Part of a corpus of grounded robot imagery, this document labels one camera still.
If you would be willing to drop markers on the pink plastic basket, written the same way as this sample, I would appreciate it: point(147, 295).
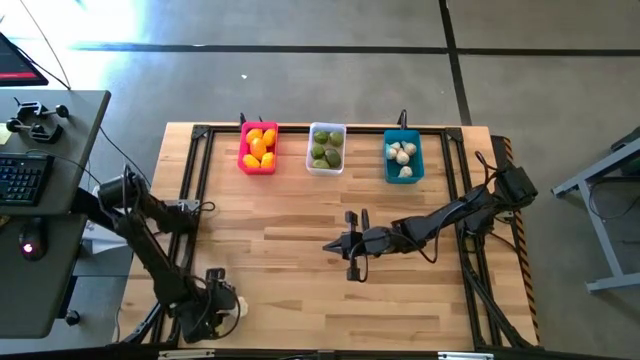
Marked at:
point(258, 171)

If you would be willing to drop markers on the white garlic bulb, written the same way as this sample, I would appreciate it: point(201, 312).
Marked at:
point(402, 158)
point(410, 148)
point(405, 171)
point(393, 150)
point(242, 305)

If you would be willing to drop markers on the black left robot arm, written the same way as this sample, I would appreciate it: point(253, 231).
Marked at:
point(150, 250)

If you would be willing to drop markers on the white flat box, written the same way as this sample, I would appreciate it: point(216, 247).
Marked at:
point(100, 240)

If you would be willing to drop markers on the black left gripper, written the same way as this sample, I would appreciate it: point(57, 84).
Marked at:
point(210, 315)

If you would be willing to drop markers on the black computer mouse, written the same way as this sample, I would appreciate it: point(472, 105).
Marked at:
point(31, 240)

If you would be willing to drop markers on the black screw clamp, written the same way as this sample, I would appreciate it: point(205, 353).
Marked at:
point(30, 109)
point(35, 131)

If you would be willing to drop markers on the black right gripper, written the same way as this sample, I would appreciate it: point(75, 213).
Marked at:
point(375, 241)

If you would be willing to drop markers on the black caster wheel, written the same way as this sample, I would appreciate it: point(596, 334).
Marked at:
point(72, 317)

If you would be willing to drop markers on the white plastic basket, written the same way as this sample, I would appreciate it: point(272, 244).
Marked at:
point(325, 172)

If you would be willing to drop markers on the black keyboard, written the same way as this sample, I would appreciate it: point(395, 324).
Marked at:
point(22, 177)

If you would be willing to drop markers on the grey metal side table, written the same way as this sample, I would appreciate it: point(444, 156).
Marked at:
point(600, 225)

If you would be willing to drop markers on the silver metal bracket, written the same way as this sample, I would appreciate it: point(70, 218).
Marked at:
point(185, 354)
point(465, 356)

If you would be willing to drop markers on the yellow sticky note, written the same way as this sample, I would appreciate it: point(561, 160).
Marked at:
point(3, 134)

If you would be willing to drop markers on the dark laptop screen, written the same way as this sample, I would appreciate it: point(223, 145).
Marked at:
point(15, 65)

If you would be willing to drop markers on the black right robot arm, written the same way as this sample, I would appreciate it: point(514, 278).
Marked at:
point(450, 215)

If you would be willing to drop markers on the yellow black hazard tape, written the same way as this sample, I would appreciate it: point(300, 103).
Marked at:
point(526, 280)

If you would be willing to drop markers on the black aluminium table frame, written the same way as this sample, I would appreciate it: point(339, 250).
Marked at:
point(360, 129)

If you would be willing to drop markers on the dark grey desk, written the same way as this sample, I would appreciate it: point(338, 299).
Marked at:
point(60, 175)

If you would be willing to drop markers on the blue plastic basket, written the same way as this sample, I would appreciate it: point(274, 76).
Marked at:
point(392, 175)

